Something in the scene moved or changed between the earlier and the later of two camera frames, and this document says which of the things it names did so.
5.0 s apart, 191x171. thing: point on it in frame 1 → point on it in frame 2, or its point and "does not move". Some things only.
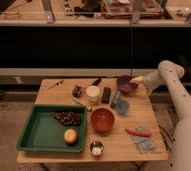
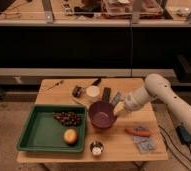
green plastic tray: x=45 y=133 does not move
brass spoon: x=53 y=86 does not move
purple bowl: x=124 y=85 → x=102 y=114
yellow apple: x=70 y=136 does not move
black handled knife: x=96 y=82 does not move
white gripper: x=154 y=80 → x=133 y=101
